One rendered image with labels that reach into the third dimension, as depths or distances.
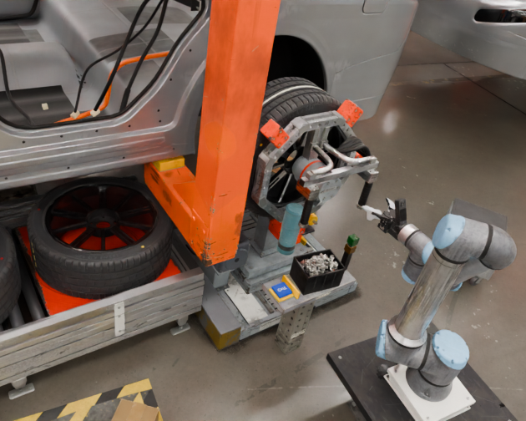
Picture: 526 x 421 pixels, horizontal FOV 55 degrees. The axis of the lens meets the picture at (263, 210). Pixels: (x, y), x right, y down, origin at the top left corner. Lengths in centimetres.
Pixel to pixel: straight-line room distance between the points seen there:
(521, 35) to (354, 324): 270
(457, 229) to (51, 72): 216
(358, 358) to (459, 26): 308
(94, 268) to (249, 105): 98
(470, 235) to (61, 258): 161
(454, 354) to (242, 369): 100
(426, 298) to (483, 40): 304
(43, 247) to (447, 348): 170
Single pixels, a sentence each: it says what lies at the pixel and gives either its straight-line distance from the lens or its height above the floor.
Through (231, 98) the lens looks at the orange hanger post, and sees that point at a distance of 174.
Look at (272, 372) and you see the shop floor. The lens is 256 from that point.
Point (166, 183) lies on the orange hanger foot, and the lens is 239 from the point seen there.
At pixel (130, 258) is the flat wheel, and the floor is 50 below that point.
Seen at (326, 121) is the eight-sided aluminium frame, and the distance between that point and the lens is 220.
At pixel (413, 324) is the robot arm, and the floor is 74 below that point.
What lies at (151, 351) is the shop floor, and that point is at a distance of 257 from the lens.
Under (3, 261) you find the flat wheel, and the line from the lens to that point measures 232.
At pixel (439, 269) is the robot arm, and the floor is 103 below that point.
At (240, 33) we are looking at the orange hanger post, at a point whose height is 155.
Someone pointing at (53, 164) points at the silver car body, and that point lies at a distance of 225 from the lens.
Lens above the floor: 209
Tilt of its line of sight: 38 degrees down
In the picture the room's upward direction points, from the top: 11 degrees clockwise
